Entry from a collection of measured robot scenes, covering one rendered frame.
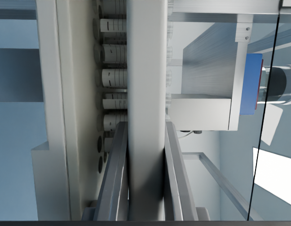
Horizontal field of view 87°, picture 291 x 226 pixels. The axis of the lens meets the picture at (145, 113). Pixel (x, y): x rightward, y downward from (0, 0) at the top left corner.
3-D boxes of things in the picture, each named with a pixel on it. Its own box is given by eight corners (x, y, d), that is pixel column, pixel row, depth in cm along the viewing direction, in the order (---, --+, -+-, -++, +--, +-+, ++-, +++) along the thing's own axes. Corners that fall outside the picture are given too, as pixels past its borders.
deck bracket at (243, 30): (235, 41, 44) (251, 41, 44) (237, 22, 43) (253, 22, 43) (234, 41, 45) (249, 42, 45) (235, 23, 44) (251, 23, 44)
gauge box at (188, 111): (166, 131, 49) (228, 131, 50) (167, 98, 47) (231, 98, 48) (159, 116, 71) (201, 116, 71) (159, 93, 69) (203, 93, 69)
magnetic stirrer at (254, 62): (233, 119, 52) (259, 119, 52) (240, 52, 48) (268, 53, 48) (208, 109, 72) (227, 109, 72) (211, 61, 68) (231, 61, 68)
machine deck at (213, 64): (225, 130, 50) (237, 130, 50) (239, -1, 43) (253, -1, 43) (178, 104, 111) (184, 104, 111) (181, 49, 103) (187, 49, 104)
